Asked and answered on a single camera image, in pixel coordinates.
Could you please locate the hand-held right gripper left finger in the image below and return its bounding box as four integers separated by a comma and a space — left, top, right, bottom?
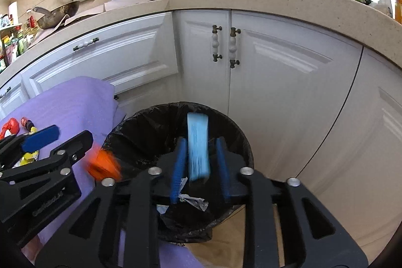
35, 136, 189, 268

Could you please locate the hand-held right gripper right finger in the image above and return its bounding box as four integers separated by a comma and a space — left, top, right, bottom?
215, 137, 369, 268

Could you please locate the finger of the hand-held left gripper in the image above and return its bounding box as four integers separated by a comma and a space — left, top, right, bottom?
0, 130, 94, 193
0, 125, 60, 169

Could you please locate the light blue packet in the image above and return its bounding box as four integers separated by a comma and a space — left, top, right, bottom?
187, 113, 211, 182

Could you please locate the orange wrapper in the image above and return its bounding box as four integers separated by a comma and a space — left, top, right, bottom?
86, 147, 121, 182

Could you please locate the black bagged trash bin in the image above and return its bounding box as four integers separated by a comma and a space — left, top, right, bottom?
102, 101, 255, 245

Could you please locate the red plastic bag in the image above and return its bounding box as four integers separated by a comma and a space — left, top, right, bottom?
0, 118, 20, 140

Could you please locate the silver wrapper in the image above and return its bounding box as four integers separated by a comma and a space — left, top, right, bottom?
177, 193, 209, 212

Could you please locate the purple tablecloth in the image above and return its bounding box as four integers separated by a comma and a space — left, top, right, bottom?
0, 76, 208, 268

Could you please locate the group of condiment jars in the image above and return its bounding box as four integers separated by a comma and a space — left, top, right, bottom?
0, 12, 36, 68

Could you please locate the white kitchen cabinet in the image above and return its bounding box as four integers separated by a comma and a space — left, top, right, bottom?
0, 9, 402, 257

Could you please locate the metal wok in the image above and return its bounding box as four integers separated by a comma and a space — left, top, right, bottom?
32, 0, 80, 30

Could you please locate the white paper towel roll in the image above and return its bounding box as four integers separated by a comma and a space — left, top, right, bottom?
8, 1, 18, 27

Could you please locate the pale stove cover cloth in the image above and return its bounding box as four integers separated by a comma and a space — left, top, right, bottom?
104, 0, 155, 13

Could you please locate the long drawer handle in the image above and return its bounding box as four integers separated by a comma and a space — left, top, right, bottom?
73, 37, 99, 52

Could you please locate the white cabinet door handle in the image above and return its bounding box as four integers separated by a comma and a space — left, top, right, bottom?
229, 27, 241, 69
210, 26, 223, 62

